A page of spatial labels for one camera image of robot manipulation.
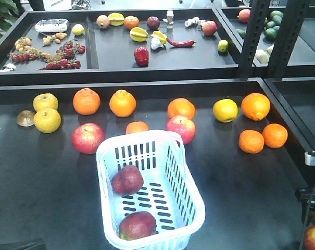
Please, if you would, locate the red bell pepper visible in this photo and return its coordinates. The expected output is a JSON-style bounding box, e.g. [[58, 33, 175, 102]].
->
[[134, 46, 149, 66]]

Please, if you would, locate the orange front right pair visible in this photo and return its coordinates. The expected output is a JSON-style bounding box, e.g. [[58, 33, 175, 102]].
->
[[262, 123, 288, 148]]

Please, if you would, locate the orange front left pair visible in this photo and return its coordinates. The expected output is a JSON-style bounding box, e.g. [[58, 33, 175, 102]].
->
[[238, 130, 264, 154]]

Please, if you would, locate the light blue plastic basket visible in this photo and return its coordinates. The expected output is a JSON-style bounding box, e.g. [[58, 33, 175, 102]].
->
[[96, 130, 205, 249]]

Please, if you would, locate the orange beside middle apple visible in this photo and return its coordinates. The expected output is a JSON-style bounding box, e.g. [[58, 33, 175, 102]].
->
[[167, 98, 196, 119]]

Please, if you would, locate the red apple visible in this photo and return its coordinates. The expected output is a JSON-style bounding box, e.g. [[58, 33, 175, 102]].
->
[[119, 211, 156, 241], [111, 165, 144, 196], [303, 225, 315, 250], [71, 123, 105, 154], [166, 115, 196, 144]]

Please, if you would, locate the green potted plant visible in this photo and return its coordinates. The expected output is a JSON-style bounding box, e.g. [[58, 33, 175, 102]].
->
[[0, 0, 18, 38]]

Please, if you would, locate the yellow orange citrus fruit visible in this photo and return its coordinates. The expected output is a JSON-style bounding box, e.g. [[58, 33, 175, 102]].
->
[[213, 98, 238, 123]]

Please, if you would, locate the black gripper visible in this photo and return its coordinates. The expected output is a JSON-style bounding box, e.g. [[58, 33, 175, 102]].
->
[[295, 187, 315, 223]]

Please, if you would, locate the large orange far right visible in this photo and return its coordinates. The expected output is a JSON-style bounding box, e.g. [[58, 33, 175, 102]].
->
[[241, 93, 270, 121]]

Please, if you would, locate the orange pair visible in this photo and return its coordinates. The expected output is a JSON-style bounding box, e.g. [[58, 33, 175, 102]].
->
[[262, 123, 288, 148], [238, 130, 264, 154]]

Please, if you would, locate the red chili pepper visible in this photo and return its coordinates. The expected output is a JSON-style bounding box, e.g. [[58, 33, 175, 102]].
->
[[167, 38, 196, 47]]

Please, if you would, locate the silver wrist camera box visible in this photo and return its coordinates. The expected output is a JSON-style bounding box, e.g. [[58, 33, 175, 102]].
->
[[305, 151, 315, 166]]

